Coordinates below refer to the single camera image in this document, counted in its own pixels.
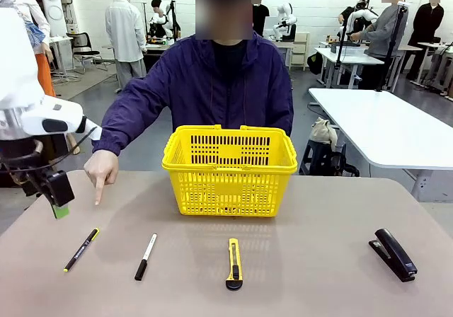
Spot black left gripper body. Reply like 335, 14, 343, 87
0, 139, 49, 198

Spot black pen with yellow cap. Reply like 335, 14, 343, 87
63, 228, 101, 273

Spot white marker with black cap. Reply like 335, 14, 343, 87
134, 233, 158, 282

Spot person's right forearm purple sleeve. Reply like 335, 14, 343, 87
92, 93, 151, 157

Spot person in white coat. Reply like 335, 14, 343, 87
105, 0, 148, 93

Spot yellow plastic shopping basket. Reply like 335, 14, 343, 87
161, 125, 298, 218

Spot seated person in purple jacket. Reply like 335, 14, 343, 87
92, 0, 294, 157

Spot seated person in black clothes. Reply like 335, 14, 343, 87
148, 0, 168, 40

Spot person in black shirt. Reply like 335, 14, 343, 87
251, 0, 270, 37

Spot person in black t-shirt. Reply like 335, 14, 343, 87
338, 5, 369, 42

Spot person in grey hoodie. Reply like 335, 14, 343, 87
362, 0, 408, 91

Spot standing person in black outfit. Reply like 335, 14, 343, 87
406, 0, 445, 81

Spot person's right hand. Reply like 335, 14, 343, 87
84, 149, 120, 206

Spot mannequin in orange pants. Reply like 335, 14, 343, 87
6, 0, 81, 155

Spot white desk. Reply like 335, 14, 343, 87
47, 35, 75, 76

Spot black office chair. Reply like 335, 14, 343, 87
65, 32, 108, 74

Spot background work table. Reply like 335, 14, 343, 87
143, 37, 178, 58

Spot yellow black utility knife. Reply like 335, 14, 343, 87
225, 238, 243, 291

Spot black stool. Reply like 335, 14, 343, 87
299, 139, 360, 177

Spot beige cloth bag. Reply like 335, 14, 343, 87
310, 117, 339, 145

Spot beige drawer cabinet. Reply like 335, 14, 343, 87
289, 32, 311, 71

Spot black bag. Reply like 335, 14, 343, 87
306, 52, 323, 76

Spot small white table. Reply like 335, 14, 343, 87
314, 47, 386, 88

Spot large white table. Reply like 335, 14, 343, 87
307, 88, 453, 203

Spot black stapler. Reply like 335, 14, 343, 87
368, 228, 418, 283

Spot grey background desk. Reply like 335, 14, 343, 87
399, 42, 453, 91

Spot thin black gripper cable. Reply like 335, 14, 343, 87
45, 127, 98, 166

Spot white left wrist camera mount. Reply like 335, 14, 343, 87
84, 117, 104, 142

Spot black camera pole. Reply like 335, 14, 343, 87
169, 0, 182, 42

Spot black camera tripod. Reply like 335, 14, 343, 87
375, 4, 408, 93
334, 8, 355, 86

